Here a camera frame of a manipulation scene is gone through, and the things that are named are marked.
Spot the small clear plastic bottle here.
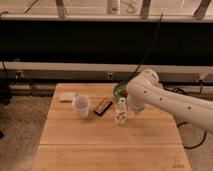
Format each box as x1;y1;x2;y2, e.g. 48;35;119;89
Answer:
115;98;127;125

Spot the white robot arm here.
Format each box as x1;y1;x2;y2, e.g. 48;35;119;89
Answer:
126;69;213;134

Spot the green plate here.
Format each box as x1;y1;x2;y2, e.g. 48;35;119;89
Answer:
113;82;127;102

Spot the dark candy bar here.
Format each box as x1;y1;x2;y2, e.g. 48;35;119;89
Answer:
94;98;113;116

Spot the brown sausage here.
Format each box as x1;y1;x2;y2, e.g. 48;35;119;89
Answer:
120;89;128;97

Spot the white plastic cup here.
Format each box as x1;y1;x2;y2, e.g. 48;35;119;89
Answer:
72;95;90;118

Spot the white sponge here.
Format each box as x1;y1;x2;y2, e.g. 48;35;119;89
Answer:
59;92;76;102

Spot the black hanging cable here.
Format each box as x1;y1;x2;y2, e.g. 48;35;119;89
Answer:
128;13;164;82

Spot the black floor cable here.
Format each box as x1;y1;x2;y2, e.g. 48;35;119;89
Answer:
176;121;208;150

